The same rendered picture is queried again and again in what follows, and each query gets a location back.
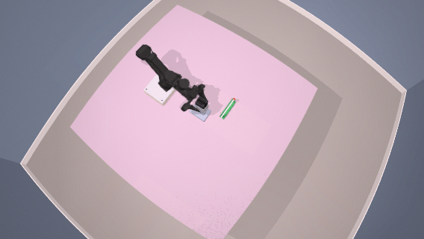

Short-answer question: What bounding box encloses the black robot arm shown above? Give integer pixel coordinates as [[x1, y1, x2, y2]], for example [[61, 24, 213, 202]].
[[135, 44, 199, 99]]

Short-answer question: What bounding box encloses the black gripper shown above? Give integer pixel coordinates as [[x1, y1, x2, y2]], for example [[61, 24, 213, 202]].
[[181, 84, 208, 112]]

